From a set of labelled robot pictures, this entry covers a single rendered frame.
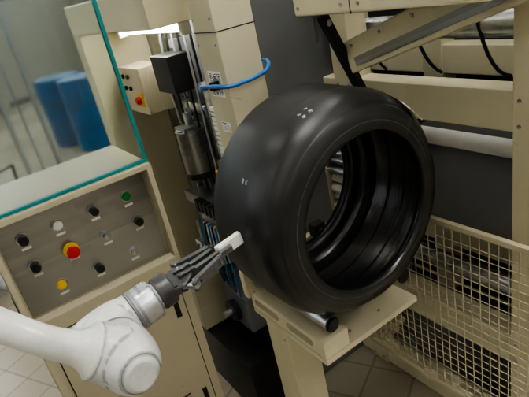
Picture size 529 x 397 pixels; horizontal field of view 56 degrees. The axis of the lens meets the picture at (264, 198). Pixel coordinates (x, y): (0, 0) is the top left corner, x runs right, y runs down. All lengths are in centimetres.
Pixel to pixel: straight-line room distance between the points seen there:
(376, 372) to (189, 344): 92
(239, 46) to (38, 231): 86
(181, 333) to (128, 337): 110
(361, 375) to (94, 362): 174
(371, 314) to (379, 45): 78
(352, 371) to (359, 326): 103
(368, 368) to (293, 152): 161
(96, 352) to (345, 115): 71
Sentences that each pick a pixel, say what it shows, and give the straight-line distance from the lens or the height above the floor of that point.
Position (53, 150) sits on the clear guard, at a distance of 167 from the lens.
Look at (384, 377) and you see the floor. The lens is 249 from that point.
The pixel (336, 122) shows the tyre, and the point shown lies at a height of 144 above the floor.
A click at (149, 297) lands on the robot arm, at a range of 109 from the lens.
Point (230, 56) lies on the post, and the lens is 143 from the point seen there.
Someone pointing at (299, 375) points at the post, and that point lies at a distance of 197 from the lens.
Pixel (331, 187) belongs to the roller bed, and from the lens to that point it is 189.
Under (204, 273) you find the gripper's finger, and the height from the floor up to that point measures 121.
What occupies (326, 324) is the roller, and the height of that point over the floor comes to 91.
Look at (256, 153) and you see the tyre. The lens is 116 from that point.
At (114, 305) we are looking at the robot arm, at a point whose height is 123.
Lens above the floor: 178
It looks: 24 degrees down
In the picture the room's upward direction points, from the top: 13 degrees counter-clockwise
